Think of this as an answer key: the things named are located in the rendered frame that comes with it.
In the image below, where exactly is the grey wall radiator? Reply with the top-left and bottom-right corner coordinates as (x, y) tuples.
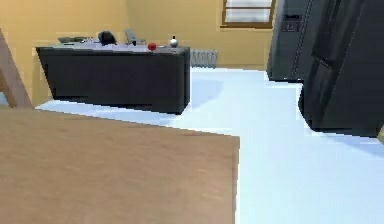
(189, 48), (219, 69)

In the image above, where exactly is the brown framed window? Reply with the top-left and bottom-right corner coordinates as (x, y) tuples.
(220, 0), (277, 30)

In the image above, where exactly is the black fridge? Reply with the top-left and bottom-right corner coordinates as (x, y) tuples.
(266, 0), (326, 83)

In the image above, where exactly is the black round pot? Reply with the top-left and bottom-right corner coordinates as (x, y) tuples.
(97, 30), (118, 47)

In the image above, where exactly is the grey flat pan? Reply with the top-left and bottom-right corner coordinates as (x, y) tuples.
(57, 35), (94, 44)

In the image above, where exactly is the brown wooden table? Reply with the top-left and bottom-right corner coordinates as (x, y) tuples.
(0, 105), (241, 224)

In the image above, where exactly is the brown wooden door frame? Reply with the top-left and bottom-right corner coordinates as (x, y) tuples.
(0, 28), (34, 109)

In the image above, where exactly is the black kitchen counter cabinet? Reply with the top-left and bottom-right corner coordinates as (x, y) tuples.
(35, 41), (192, 116)

